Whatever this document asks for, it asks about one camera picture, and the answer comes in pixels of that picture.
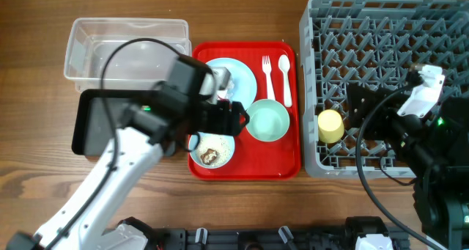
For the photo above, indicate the mint green bowl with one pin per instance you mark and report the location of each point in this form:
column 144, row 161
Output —
column 269, row 120

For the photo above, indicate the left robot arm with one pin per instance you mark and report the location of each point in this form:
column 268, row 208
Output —
column 184, row 104

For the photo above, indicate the grey dishwasher rack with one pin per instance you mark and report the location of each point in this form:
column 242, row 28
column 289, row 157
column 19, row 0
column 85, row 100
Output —
column 372, row 43

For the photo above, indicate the clear plastic bin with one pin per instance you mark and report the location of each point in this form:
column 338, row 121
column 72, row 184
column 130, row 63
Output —
column 137, row 66

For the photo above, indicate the red serving tray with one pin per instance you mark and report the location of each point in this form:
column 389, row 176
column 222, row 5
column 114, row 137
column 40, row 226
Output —
column 254, row 159

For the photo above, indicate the white plastic fork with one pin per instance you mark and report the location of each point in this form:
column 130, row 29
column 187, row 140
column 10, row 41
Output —
column 267, row 68

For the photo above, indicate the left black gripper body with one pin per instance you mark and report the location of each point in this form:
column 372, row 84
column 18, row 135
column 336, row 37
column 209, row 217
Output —
column 209, row 116

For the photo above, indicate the white plastic spoon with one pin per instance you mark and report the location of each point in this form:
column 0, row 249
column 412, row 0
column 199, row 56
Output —
column 284, row 67

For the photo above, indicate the white napkin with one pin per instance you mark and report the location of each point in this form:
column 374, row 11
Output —
column 229, row 90

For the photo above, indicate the yellow plastic cup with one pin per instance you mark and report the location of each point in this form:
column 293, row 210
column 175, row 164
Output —
column 331, row 126

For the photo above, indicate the light blue plate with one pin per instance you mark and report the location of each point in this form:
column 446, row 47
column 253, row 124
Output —
column 245, row 85

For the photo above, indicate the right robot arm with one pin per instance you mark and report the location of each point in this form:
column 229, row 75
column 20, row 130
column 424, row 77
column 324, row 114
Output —
column 436, row 153

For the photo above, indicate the black plastic tray bin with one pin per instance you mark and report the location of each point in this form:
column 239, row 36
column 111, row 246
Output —
column 101, row 113

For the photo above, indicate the white rice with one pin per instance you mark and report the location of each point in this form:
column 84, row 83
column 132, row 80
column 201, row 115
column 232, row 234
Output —
column 215, row 142

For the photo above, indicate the red ketchup packet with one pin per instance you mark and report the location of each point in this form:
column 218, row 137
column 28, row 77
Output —
column 221, row 98

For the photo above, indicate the brown food scrap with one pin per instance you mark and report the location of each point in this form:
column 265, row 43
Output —
column 209, row 157

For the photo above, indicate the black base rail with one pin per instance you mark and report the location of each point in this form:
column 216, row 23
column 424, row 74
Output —
column 345, row 236

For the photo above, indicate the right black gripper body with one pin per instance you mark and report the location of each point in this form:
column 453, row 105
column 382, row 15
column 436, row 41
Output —
column 382, row 123

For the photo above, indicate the light blue small bowl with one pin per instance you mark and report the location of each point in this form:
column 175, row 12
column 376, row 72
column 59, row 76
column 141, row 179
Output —
column 193, row 143

